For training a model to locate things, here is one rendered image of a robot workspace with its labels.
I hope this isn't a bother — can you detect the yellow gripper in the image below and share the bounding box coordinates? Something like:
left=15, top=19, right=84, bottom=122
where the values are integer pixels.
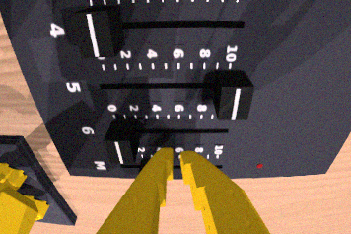
left=96, top=148, right=270, bottom=234

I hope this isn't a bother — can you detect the black lighting desk panel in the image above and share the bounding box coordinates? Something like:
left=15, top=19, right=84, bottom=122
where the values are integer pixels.
left=0, top=0, right=351, bottom=180

